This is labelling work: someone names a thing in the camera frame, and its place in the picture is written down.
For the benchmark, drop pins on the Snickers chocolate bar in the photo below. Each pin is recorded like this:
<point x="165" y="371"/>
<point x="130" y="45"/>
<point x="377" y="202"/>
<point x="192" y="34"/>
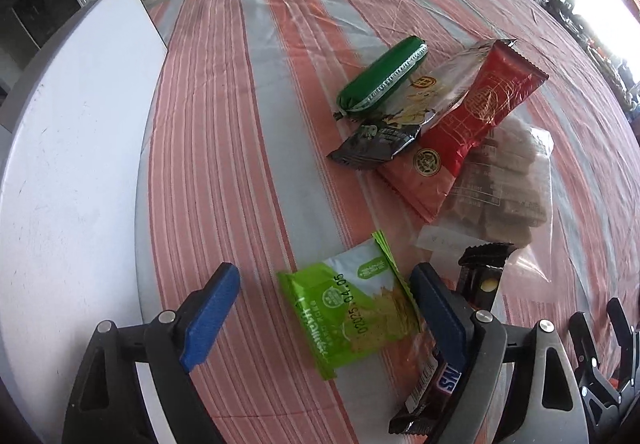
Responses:
<point x="426" y="403"/>

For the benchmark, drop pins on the clear bag brown biscuits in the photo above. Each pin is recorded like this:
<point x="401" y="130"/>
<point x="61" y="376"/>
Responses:
<point x="502" y="195"/>

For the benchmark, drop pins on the green sausage snack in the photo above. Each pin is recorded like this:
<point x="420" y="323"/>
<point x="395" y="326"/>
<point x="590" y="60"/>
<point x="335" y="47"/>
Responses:
<point x="370" y="89"/>

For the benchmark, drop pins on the long black noodle snack packet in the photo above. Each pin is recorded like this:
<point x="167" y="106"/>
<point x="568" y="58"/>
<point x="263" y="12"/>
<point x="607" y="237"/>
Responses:
<point x="415" y="107"/>

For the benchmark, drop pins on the green cracker packet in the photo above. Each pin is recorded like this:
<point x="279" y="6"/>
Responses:
<point x="351" y="305"/>

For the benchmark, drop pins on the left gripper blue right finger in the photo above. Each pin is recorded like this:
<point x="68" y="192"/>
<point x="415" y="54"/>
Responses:
<point x="440" y="310"/>

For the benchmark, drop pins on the black display cabinet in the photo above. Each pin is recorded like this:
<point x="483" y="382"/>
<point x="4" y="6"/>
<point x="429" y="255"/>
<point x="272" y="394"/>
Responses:
<point x="29" y="24"/>

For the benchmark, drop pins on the striped red grey tablecloth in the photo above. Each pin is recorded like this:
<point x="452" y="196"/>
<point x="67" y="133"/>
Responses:
<point x="308" y="157"/>

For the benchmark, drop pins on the white cardboard storage box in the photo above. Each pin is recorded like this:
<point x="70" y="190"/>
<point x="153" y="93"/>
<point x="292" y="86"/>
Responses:
<point x="72" y="137"/>

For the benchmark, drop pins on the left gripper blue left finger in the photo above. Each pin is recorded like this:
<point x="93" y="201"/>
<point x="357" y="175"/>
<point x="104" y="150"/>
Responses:
<point x="202" y="315"/>

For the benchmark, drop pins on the red snack packet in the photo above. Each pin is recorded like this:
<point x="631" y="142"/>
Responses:
<point x="424" y="173"/>

